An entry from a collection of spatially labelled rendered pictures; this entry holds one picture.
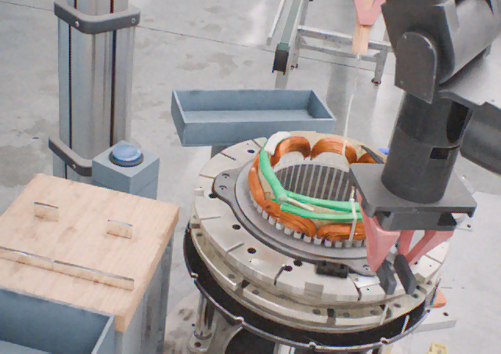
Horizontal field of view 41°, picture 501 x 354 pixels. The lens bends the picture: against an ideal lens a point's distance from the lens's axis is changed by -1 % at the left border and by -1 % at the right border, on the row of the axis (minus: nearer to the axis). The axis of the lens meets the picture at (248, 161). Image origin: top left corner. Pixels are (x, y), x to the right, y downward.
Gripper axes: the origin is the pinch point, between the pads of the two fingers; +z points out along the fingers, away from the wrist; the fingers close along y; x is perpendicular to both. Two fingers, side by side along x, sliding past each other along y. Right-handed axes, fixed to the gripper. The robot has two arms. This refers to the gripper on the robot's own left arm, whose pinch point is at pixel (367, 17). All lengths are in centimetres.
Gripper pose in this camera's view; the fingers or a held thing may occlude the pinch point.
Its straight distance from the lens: 75.0
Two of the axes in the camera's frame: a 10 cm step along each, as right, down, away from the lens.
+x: -9.7, -1.3, 1.8
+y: 2.0, -1.9, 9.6
